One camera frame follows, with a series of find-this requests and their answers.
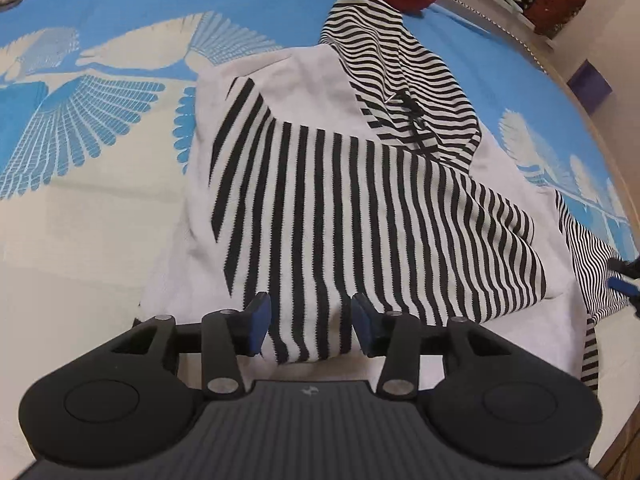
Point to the blue white printed bedsheet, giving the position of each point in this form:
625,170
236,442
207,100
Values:
100,110

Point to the purple box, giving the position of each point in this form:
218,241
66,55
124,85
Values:
590,85

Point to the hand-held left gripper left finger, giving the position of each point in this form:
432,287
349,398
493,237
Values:
261,322

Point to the dark red cushion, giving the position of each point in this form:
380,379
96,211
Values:
555,2

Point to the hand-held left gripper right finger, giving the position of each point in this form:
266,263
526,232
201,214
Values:
361,325

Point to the black white striped shirt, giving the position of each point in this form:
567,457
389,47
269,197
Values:
340,200

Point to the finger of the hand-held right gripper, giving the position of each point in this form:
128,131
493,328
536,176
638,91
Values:
623,286

